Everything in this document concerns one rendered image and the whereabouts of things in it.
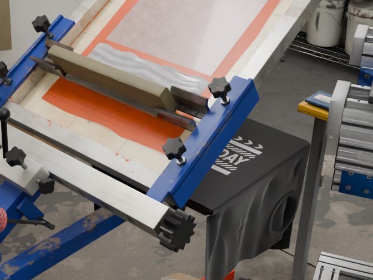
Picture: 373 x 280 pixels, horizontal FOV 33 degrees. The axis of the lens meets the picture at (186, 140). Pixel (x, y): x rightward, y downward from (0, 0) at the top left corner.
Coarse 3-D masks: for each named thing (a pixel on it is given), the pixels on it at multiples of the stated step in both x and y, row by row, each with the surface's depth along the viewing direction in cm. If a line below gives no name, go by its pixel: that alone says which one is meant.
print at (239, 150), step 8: (240, 136) 187; (232, 144) 182; (240, 144) 183; (248, 144) 183; (256, 144) 183; (224, 152) 178; (232, 152) 178; (240, 152) 179; (248, 152) 179; (256, 152) 179; (216, 160) 174; (224, 160) 174; (232, 160) 175; (240, 160) 175; (248, 160) 175; (216, 168) 170; (224, 168) 170; (232, 168) 171
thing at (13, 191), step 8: (8, 184) 131; (0, 192) 130; (8, 192) 129; (16, 192) 129; (24, 192) 129; (40, 192) 133; (0, 200) 129; (8, 200) 128; (16, 200) 128; (32, 200) 132; (8, 208) 127; (16, 208) 129; (8, 216) 128; (16, 216) 130; (8, 224) 129; (8, 232) 129; (0, 240) 128
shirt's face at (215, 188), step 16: (240, 128) 192; (256, 128) 192; (272, 128) 192; (272, 144) 183; (288, 144) 184; (304, 144) 184; (256, 160) 175; (272, 160) 175; (208, 176) 167; (224, 176) 167; (240, 176) 167; (256, 176) 168; (208, 192) 160; (224, 192) 160; (208, 208) 154
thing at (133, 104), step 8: (72, 80) 150; (80, 80) 149; (88, 88) 148; (96, 88) 146; (104, 88) 145; (112, 96) 143; (120, 96) 142; (128, 104) 140; (136, 104) 139; (144, 112) 138; (152, 112) 136
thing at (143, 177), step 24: (96, 0) 166; (312, 0) 142; (288, 24) 139; (264, 48) 137; (240, 72) 135; (264, 72) 136; (24, 96) 158; (24, 120) 148; (48, 120) 145; (72, 144) 139; (96, 144) 136; (120, 168) 131; (144, 168) 129
